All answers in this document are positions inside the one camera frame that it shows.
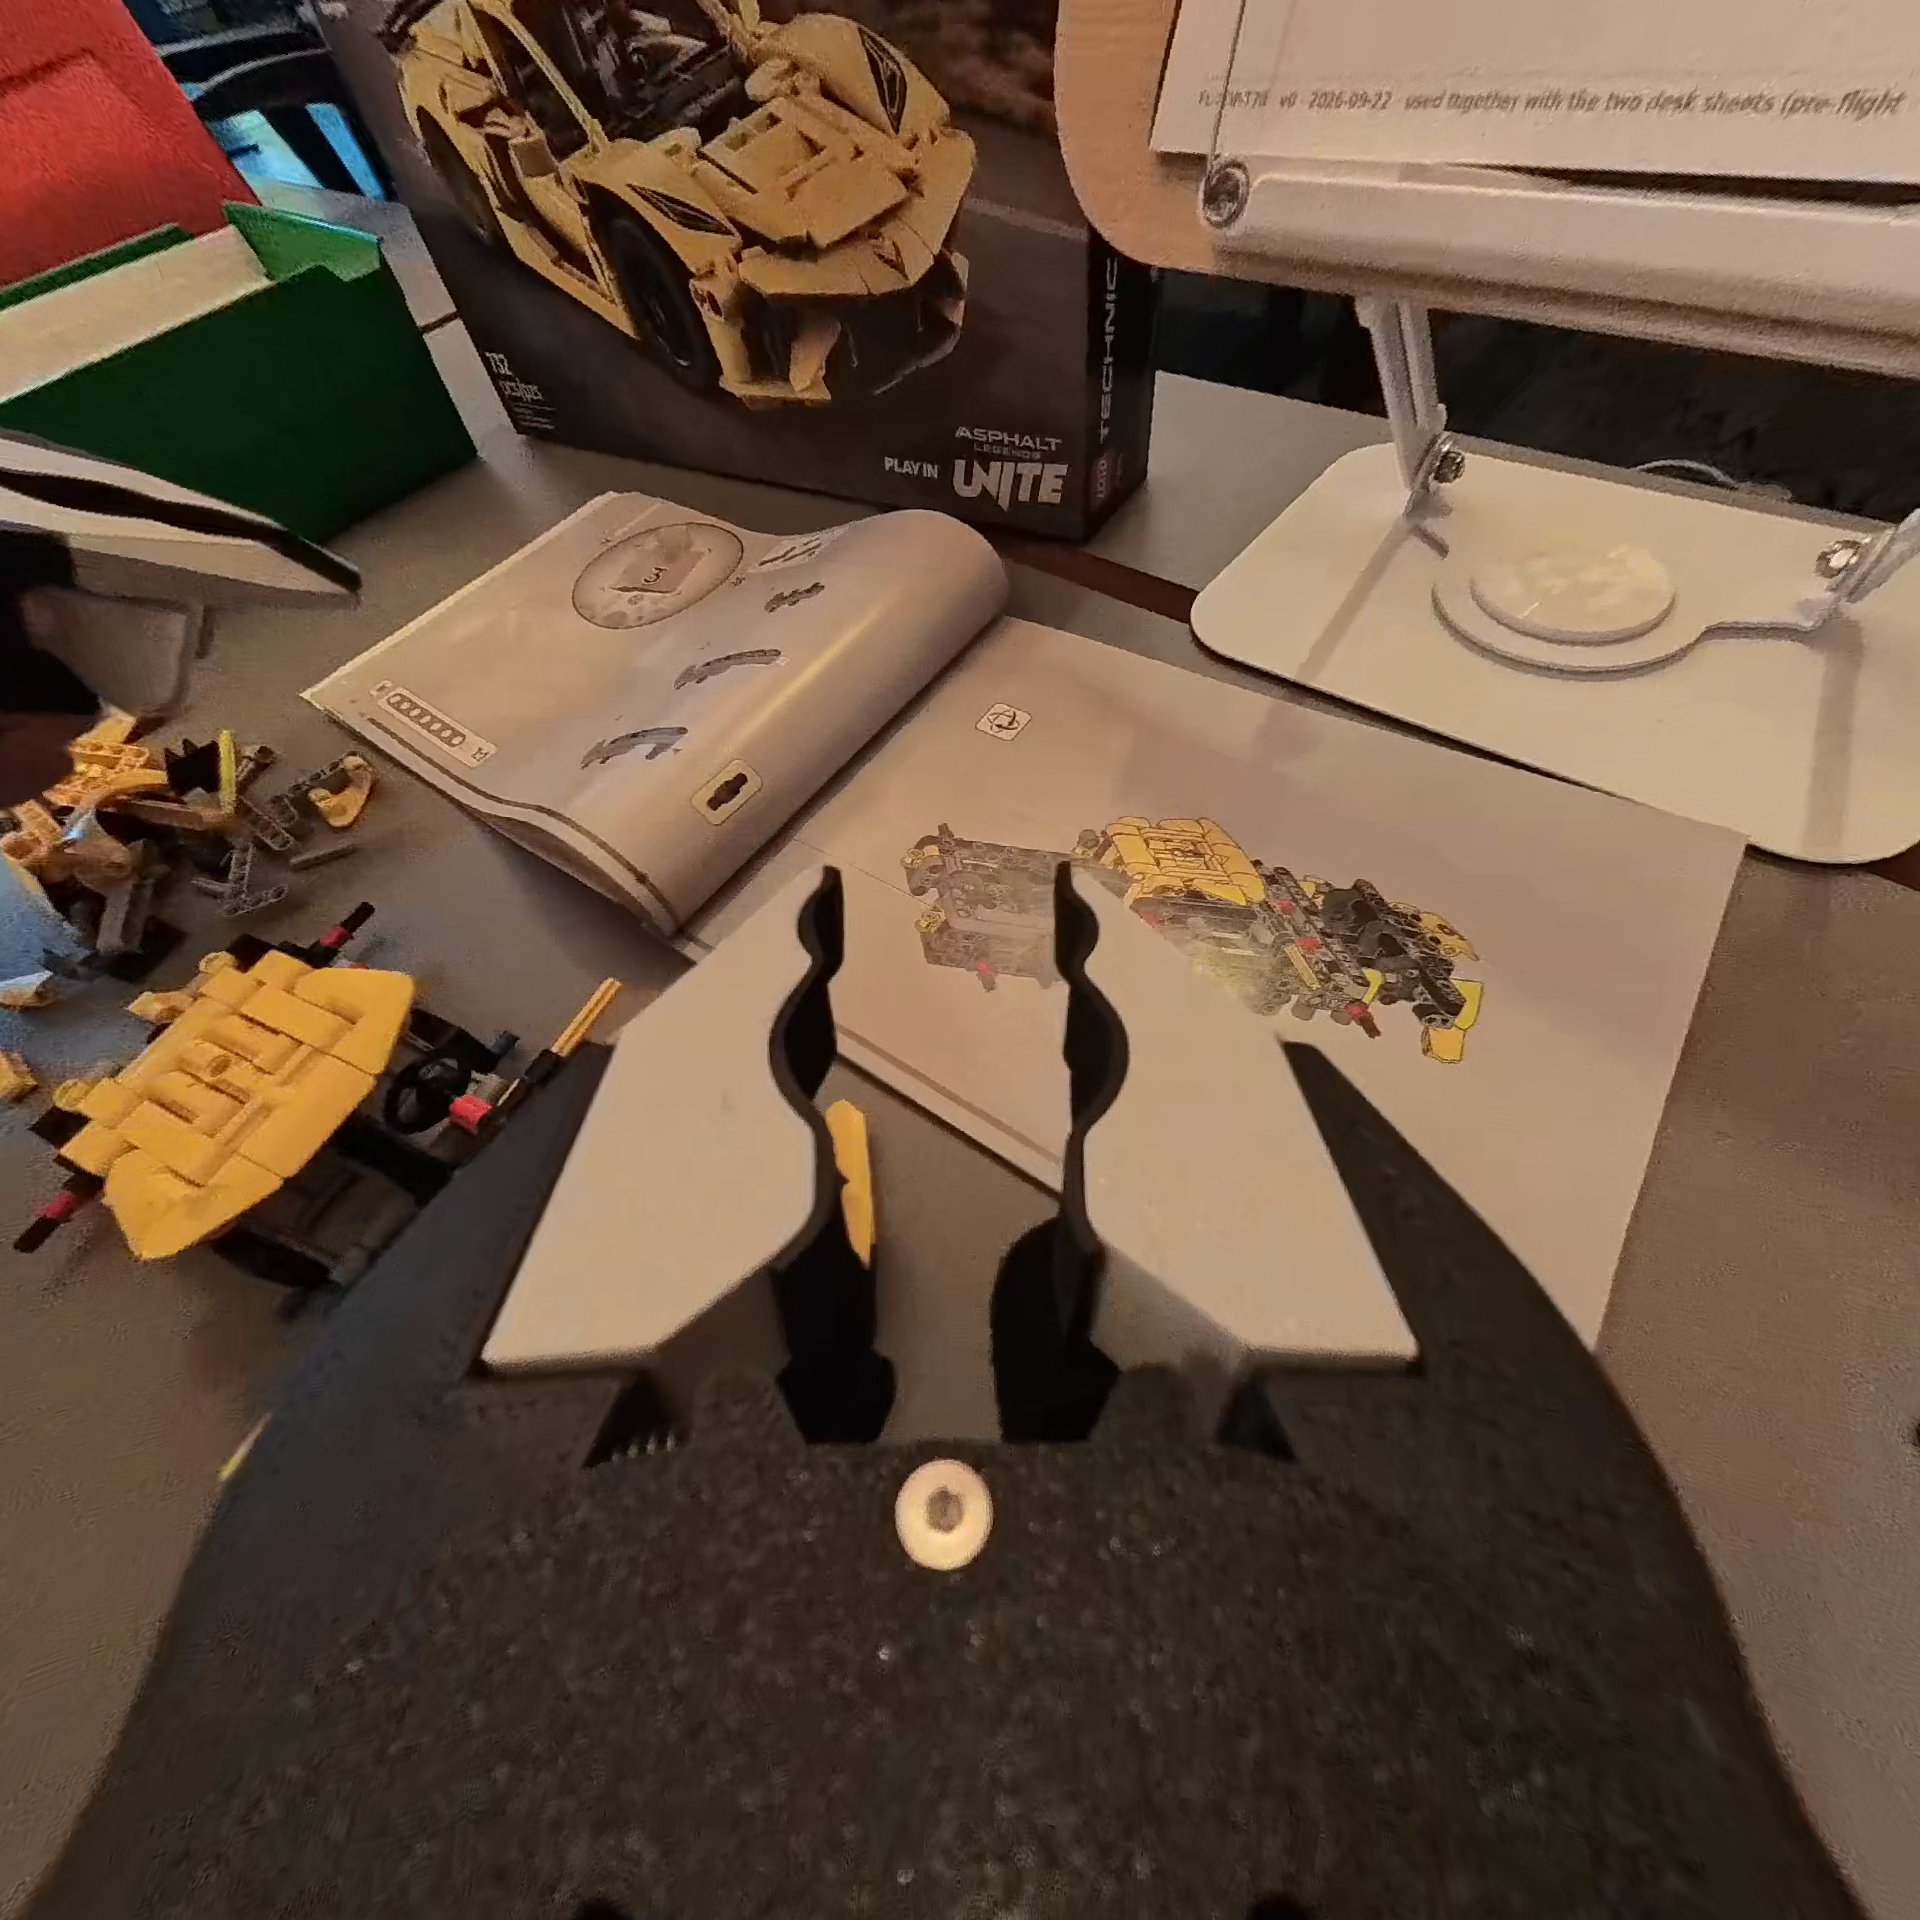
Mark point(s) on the green box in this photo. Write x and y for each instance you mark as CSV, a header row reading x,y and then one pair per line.
x,y
300,388

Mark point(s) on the instruction booklet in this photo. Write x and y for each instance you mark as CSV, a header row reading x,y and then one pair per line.
x,y
1576,900

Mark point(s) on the printed paper sheet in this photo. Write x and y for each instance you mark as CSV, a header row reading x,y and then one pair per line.
x,y
1499,60

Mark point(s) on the grey desk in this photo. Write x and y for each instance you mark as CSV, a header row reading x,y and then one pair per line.
x,y
1770,1200

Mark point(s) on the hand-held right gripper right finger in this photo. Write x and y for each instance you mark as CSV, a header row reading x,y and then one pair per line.
x,y
1244,1200

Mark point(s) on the white document stand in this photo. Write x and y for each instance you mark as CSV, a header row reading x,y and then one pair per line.
x,y
1348,600

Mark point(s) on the pile of brick parts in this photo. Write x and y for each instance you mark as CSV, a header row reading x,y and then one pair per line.
x,y
135,809

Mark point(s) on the white sheets stack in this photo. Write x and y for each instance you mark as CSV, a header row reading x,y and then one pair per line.
x,y
135,300

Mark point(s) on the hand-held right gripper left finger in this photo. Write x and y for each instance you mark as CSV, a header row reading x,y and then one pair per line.
x,y
646,1200

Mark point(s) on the red box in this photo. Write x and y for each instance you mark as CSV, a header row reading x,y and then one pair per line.
x,y
90,136

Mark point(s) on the toy car set box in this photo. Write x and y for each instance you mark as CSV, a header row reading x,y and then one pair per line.
x,y
1049,346

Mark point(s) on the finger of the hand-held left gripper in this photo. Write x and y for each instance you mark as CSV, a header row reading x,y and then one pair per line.
x,y
148,570
106,468

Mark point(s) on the yellow black toy brick car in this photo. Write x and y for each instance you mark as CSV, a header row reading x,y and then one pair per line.
x,y
240,1095

